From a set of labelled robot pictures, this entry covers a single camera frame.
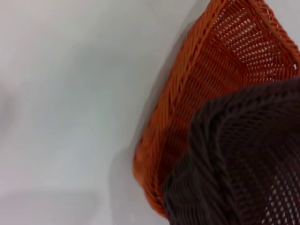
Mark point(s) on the orange woven plastic basket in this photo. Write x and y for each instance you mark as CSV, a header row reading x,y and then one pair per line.
x,y
211,58

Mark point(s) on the dark brown woven plastic basket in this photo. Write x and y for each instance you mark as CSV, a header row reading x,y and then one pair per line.
x,y
246,140

